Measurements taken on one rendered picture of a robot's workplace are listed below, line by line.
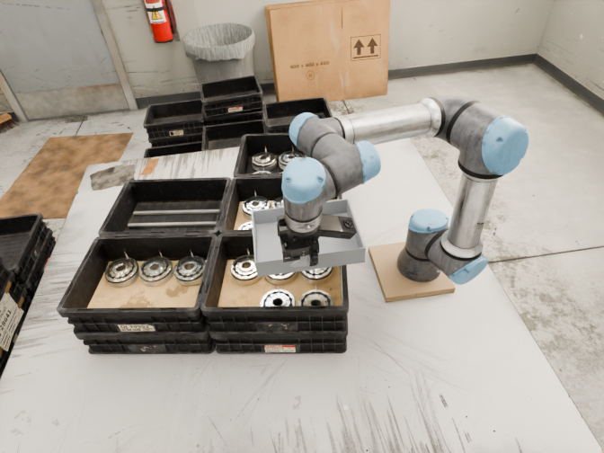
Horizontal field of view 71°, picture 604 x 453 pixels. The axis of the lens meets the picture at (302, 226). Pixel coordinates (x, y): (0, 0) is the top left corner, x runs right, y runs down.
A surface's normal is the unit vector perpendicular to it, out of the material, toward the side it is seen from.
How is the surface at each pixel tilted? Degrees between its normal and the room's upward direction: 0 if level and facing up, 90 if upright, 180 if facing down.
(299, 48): 79
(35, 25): 90
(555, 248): 0
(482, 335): 0
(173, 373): 0
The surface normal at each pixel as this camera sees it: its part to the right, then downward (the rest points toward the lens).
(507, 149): 0.48, 0.48
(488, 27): 0.14, 0.67
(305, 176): 0.00, -0.51
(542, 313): -0.06, -0.73
